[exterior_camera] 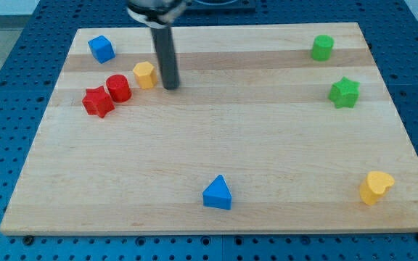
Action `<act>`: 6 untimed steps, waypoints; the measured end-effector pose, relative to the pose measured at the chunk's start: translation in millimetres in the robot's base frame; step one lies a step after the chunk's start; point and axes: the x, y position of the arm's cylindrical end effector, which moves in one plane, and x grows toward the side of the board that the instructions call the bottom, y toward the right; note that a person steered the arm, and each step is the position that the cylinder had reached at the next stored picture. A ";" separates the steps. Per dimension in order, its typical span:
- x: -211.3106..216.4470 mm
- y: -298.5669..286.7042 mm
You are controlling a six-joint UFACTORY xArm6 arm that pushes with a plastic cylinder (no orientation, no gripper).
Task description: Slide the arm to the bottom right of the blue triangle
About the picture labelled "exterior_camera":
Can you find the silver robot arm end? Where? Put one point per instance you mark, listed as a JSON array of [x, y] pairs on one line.
[[155, 14]]

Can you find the blue triangle block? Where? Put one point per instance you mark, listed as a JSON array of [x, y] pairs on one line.
[[217, 194]]

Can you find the wooden board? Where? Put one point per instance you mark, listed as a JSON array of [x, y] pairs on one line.
[[252, 106]]

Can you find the yellow hexagon block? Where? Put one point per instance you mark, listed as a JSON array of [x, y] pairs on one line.
[[145, 75]]

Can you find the red cylinder block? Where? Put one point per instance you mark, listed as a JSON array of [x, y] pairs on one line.
[[119, 88]]

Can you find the red star block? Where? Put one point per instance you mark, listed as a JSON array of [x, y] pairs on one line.
[[97, 102]]

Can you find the blue cube block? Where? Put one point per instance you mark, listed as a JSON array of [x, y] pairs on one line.
[[101, 49]]

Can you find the green star block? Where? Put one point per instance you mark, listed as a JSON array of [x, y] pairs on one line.
[[344, 93]]

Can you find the green cylinder block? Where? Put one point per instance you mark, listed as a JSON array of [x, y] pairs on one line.
[[322, 48]]

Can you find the yellow heart block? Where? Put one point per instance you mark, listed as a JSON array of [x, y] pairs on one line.
[[375, 185]]

